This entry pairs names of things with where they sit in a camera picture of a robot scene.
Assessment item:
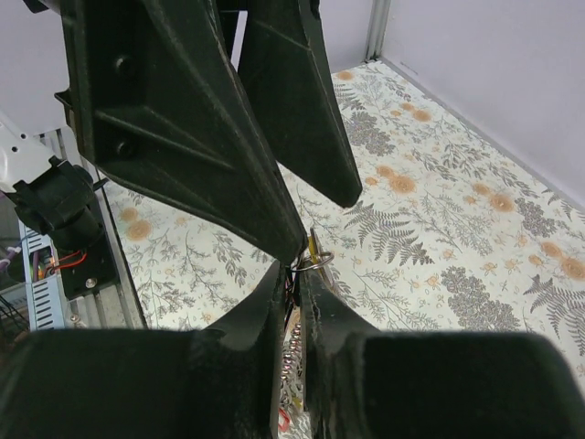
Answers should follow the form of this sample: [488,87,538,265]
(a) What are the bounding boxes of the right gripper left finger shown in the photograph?
[1,263,286,438]

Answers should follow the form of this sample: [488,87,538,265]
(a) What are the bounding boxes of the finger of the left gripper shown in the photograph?
[238,0,362,207]
[58,1,305,263]

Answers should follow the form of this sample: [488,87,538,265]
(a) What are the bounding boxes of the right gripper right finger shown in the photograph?
[299,271,584,438]

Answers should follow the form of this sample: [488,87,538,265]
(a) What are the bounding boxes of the yellow key tag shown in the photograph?
[308,228,335,291]

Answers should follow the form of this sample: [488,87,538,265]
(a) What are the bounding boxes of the red window key tag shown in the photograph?
[278,408,292,434]

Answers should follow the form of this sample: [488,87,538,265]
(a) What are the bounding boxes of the aluminium corner post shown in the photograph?
[364,0,391,62]

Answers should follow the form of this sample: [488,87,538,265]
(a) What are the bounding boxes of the aluminium front rail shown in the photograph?
[1,123,146,330]

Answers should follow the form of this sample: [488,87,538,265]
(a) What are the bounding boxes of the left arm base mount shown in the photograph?
[55,189,144,329]

